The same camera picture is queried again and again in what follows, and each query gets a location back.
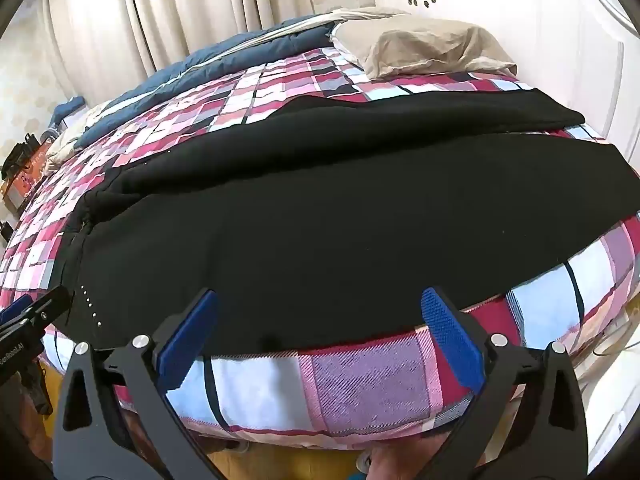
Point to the white headboard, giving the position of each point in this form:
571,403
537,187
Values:
550,35

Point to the wooden nightstand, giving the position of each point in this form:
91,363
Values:
12,197

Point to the beige pillow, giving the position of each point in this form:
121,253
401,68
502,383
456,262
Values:
415,45

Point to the plaid bed sheet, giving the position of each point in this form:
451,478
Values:
375,390

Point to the orange bedside table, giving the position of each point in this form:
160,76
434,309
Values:
35,172

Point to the cream curtain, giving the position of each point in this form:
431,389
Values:
175,5

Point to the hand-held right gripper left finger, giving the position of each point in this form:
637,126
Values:
187,340

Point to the beige blanket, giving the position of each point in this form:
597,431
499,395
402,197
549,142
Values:
75,135

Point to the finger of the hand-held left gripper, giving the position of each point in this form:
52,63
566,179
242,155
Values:
42,312

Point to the blue cushion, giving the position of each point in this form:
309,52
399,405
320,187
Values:
70,107

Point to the black pants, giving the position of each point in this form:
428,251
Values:
325,220

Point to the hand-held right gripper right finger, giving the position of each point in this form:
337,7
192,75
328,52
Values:
450,340

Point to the blue quilt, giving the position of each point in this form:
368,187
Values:
225,60

